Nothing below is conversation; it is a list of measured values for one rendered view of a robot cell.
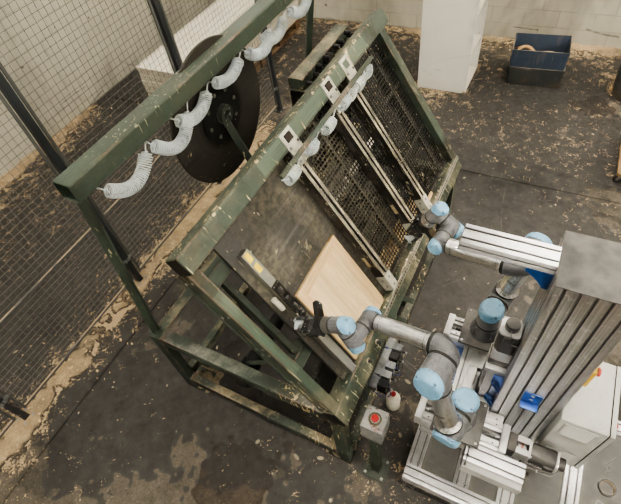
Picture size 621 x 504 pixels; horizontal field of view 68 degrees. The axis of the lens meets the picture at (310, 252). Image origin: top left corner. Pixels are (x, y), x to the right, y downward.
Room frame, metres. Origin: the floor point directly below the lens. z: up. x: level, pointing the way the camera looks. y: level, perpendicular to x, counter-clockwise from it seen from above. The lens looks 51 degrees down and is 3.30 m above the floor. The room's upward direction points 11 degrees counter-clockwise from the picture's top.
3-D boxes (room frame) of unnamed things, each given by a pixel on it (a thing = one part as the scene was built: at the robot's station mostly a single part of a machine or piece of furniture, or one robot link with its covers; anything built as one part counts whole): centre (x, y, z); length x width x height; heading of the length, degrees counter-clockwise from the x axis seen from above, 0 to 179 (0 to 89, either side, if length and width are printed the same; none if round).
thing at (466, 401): (0.69, -0.55, 1.20); 0.13 x 0.12 x 0.14; 135
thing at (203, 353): (2.13, -0.07, 0.41); 2.20 x 1.38 x 0.83; 145
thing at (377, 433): (0.79, -0.17, 0.84); 0.12 x 0.12 x 0.18; 55
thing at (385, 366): (1.19, -0.36, 0.69); 0.50 x 0.14 x 0.24; 145
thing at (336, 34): (2.87, -0.33, 1.38); 0.70 x 0.15 x 0.85; 145
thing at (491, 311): (1.11, -0.84, 1.20); 0.13 x 0.12 x 0.14; 132
